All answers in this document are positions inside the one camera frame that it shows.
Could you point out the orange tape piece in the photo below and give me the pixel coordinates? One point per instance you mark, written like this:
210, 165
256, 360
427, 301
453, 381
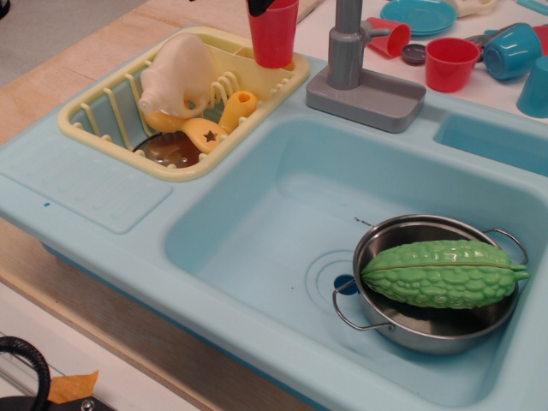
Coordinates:
70, 388

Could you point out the pale yellow dish rack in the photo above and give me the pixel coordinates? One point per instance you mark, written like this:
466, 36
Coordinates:
107, 117

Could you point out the red upright cup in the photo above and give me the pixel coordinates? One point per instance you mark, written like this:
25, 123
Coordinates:
450, 63

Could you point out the red cup lying sideways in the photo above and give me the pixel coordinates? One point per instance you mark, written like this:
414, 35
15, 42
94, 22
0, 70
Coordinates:
390, 45

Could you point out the teal cup lying sideways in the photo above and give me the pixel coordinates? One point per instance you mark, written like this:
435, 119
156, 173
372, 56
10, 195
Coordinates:
512, 53

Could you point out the teal cup at edge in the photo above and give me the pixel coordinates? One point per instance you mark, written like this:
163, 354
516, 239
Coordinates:
533, 98

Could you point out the steel pot with handles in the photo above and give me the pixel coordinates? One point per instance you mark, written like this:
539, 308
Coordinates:
428, 330

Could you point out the light blue toy sink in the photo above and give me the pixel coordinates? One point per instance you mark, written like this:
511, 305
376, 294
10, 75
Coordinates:
247, 255

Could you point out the glass pot lid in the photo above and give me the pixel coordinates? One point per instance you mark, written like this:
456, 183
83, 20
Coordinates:
170, 149

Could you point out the cream toy item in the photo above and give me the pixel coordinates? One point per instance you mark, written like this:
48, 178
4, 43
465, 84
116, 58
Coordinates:
466, 8

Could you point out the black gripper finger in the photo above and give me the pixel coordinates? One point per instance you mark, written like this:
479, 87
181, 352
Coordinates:
258, 7

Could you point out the dark grey small lid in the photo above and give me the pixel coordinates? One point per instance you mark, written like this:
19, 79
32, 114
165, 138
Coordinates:
414, 54

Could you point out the cream toy pitcher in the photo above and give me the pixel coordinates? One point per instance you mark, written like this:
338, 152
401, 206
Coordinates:
178, 81

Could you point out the black device base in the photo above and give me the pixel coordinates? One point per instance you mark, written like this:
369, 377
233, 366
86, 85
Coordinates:
25, 403

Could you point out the grey toy faucet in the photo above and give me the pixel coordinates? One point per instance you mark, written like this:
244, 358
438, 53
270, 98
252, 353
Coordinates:
346, 89

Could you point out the red plastic cup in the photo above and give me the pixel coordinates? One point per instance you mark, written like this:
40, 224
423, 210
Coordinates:
273, 34

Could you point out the teal plates stack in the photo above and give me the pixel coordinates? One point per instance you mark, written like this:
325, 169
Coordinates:
425, 18

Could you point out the green toy bitter gourd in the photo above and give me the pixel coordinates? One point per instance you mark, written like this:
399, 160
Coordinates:
452, 274

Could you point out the yellow star spatula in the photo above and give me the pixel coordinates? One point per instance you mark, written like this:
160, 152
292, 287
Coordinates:
203, 133

